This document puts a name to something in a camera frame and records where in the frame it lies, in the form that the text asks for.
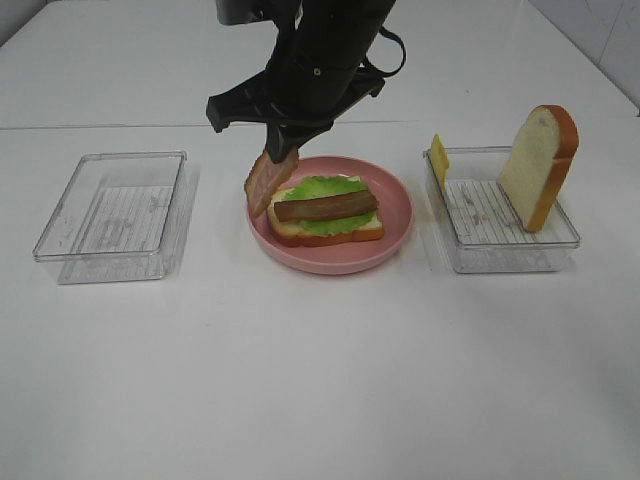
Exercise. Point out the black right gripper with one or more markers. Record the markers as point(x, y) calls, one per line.
point(300, 87)

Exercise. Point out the bacon strip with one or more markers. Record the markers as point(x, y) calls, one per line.
point(326, 208)
point(265, 178)

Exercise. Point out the green lettuce leaf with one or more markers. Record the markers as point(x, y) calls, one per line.
point(322, 186)

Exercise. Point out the white bread slice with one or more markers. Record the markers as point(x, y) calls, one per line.
point(316, 241)

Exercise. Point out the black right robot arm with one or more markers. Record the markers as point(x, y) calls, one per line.
point(315, 24)

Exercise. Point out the pink round plate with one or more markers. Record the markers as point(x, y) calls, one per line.
point(396, 212)

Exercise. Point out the yellow cheese slice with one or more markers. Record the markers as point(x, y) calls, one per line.
point(439, 161)

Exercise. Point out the clear left food container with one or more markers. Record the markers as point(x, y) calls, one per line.
point(122, 217)

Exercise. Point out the clear food container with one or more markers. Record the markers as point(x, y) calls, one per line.
point(475, 226)
point(122, 217)

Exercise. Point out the clear right food container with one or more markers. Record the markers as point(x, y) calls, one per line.
point(475, 226)

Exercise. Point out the upright bread slice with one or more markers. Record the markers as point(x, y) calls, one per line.
point(540, 159)

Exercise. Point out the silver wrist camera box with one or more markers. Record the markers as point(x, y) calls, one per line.
point(238, 12)

